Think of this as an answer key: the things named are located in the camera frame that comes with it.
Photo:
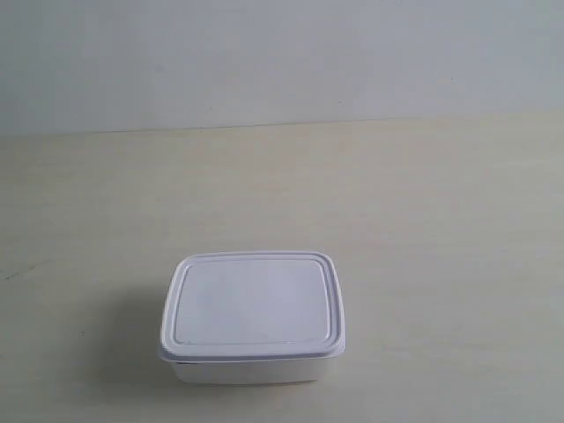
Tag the white lidded plastic container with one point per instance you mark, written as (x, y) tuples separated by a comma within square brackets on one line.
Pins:
[(253, 317)]

